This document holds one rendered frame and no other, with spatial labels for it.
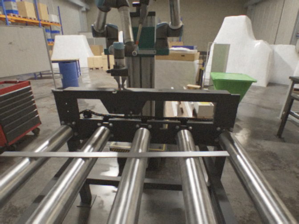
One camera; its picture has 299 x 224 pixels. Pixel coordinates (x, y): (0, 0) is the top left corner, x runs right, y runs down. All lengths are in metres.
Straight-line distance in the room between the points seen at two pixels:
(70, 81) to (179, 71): 3.90
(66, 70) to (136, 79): 4.64
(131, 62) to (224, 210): 1.60
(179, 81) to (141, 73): 2.54
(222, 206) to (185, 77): 3.72
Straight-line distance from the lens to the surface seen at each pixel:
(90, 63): 11.09
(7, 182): 1.01
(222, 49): 4.62
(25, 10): 14.14
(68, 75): 6.43
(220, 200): 0.94
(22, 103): 3.13
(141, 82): 1.99
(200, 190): 0.77
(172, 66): 4.39
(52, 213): 0.78
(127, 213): 0.69
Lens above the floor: 1.47
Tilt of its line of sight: 23 degrees down
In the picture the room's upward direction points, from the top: straight up
